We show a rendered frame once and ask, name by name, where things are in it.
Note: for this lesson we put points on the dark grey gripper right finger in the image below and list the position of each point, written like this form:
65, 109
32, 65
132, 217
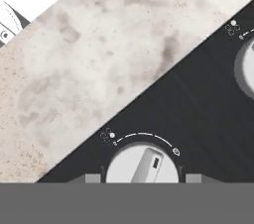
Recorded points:
193, 179

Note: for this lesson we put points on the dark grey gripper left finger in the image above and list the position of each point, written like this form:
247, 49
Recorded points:
92, 179

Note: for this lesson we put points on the white hob knob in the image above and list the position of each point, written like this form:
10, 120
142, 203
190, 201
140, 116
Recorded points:
125, 168
248, 69

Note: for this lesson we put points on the black hob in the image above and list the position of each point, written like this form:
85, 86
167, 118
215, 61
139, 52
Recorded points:
198, 119

